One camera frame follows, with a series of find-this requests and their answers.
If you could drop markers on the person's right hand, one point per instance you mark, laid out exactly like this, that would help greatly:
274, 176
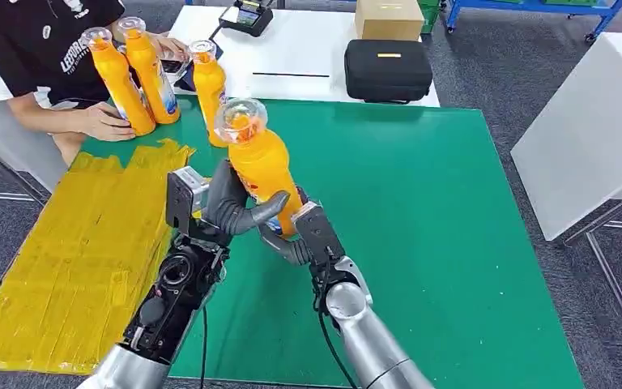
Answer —
104, 122

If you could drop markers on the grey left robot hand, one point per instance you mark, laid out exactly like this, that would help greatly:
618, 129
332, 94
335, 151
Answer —
230, 209

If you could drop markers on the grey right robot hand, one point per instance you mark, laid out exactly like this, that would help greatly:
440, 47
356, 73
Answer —
287, 251

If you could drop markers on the person's left hand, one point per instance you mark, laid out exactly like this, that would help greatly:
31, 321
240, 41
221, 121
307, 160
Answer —
174, 47

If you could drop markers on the smartphone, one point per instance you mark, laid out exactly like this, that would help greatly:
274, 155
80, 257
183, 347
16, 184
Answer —
174, 67

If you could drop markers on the orange drink bottle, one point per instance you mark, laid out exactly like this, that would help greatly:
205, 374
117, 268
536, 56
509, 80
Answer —
208, 86
120, 86
262, 166
152, 80

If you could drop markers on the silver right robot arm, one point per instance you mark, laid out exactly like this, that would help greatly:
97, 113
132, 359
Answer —
364, 338

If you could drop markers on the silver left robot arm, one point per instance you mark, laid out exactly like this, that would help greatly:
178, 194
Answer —
171, 300

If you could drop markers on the dark blue pouch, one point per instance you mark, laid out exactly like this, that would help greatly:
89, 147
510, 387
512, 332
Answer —
185, 84

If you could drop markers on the black controller with screen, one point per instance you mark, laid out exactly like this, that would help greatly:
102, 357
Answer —
246, 19

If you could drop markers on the white table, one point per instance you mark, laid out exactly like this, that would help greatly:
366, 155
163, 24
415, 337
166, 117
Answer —
584, 134
300, 53
5, 139

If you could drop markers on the person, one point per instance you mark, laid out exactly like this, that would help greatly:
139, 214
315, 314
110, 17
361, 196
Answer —
21, 48

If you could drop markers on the thin black rod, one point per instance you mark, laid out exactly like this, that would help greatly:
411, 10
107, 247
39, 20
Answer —
289, 75

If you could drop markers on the yellow sheet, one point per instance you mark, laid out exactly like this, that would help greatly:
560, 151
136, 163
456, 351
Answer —
64, 257

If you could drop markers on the green table mat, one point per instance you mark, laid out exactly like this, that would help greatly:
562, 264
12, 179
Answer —
423, 215

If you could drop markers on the black zip case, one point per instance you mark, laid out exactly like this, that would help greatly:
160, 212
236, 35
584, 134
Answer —
386, 72

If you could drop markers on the cardboard box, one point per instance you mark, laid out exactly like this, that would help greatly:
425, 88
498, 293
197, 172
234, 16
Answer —
389, 24

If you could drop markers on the green plastic crate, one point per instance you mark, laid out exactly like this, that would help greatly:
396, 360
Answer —
568, 2
430, 16

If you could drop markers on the blue metal rack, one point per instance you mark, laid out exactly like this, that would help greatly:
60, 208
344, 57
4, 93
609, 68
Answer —
504, 6

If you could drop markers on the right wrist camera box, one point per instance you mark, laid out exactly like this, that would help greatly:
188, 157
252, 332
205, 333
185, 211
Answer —
319, 233

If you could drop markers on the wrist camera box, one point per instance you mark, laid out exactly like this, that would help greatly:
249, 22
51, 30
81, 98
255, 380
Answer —
319, 233
179, 201

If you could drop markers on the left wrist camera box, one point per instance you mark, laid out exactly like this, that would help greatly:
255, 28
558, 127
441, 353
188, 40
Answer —
179, 201

